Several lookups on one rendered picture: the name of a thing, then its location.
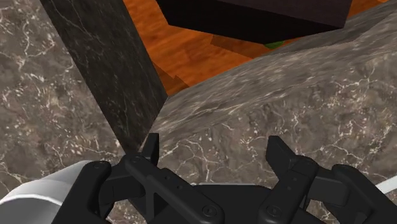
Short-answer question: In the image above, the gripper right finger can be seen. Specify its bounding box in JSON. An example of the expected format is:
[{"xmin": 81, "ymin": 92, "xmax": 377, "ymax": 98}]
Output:
[{"xmin": 257, "ymin": 135, "xmax": 397, "ymax": 224}]

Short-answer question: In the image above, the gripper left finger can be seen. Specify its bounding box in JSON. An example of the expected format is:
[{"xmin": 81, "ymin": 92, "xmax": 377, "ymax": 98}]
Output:
[{"xmin": 51, "ymin": 132, "xmax": 226, "ymax": 224}]

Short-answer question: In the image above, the white round bowl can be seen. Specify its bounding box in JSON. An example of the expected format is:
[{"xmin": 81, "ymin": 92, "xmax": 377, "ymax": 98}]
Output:
[{"xmin": 0, "ymin": 159, "xmax": 397, "ymax": 224}]

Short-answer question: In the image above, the small green object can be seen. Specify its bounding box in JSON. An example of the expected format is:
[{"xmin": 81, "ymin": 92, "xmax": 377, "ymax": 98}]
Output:
[{"xmin": 263, "ymin": 40, "xmax": 285, "ymax": 50}]

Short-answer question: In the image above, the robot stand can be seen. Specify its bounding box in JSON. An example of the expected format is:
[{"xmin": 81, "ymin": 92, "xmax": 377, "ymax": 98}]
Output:
[{"xmin": 155, "ymin": 0, "xmax": 354, "ymax": 45}]

